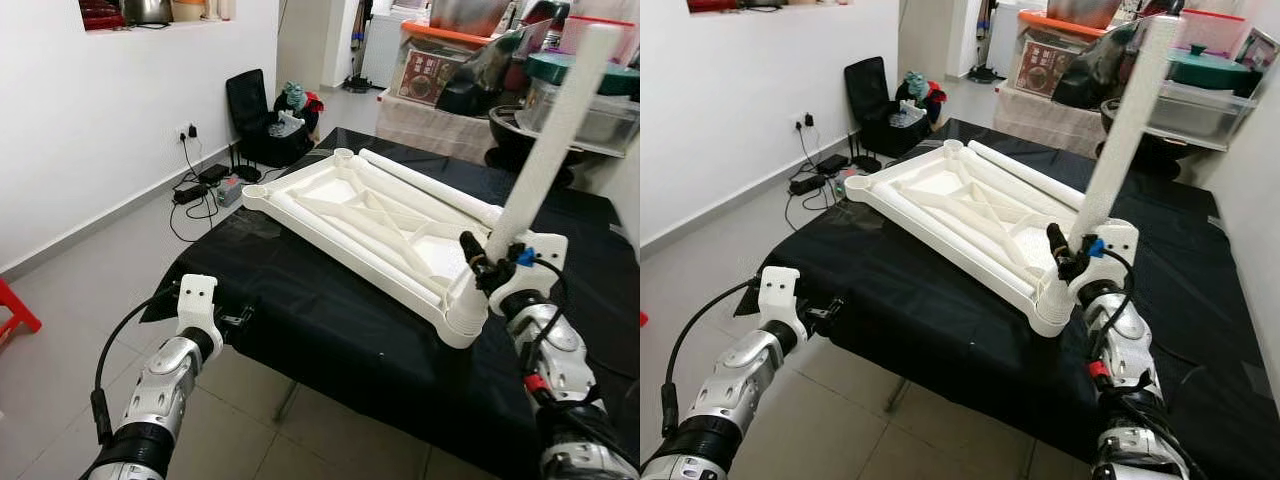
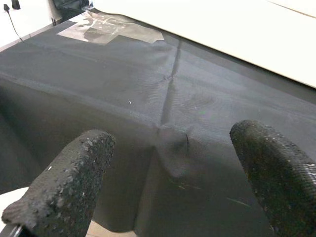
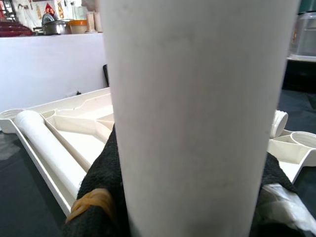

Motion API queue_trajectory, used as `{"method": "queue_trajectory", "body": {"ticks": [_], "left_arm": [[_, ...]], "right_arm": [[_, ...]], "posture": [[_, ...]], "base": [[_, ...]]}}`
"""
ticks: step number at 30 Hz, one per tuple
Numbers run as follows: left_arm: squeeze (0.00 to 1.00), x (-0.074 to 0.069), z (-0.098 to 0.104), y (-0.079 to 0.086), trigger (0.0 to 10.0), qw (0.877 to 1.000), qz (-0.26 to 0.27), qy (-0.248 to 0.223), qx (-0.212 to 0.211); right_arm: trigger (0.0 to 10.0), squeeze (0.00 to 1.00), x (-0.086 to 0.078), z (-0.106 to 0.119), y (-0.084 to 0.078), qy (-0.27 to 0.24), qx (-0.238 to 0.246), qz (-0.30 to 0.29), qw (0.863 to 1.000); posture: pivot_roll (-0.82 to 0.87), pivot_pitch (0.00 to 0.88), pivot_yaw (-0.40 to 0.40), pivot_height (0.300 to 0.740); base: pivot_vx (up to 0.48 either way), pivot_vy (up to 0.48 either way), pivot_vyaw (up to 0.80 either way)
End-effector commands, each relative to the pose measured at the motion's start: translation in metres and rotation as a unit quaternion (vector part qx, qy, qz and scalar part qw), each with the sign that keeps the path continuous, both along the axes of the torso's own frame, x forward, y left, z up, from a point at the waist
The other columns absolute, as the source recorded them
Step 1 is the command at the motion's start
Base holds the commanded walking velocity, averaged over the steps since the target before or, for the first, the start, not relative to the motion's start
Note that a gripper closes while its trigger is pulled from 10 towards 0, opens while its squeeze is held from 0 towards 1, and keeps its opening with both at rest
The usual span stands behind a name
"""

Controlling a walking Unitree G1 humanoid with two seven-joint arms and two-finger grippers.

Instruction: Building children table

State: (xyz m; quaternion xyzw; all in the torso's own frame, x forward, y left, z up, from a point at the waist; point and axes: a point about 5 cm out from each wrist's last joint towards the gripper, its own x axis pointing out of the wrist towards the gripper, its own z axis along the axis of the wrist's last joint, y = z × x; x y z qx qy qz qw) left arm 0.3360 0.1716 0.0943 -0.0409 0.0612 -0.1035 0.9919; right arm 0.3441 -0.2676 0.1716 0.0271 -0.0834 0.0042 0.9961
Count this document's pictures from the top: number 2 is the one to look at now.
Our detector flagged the black charger cable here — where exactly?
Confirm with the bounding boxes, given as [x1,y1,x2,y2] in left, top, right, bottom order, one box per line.
[6,10,24,42]

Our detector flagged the black tablecloth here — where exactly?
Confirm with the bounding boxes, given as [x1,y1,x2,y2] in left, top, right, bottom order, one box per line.
[0,9,316,237]

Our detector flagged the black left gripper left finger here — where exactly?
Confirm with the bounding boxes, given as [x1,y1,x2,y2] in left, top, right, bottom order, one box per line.
[1,129,116,237]

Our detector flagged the white plastic table top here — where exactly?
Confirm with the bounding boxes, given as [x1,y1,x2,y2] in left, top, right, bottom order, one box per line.
[93,0,316,89]

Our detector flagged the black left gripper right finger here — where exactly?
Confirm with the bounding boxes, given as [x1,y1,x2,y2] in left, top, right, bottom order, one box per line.
[229,119,316,237]

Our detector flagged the clear tape patch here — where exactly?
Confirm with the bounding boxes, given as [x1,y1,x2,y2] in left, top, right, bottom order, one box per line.
[56,9,165,45]

